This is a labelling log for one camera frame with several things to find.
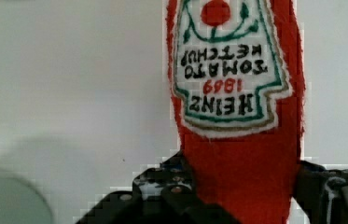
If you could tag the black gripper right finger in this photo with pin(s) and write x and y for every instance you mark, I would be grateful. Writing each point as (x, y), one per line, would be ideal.
(322, 194)

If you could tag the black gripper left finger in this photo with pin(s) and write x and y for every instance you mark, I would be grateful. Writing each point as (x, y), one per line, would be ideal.
(163, 195)

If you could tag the red plush ketchup bottle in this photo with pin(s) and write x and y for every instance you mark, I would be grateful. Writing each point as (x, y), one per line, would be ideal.
(237, 87)

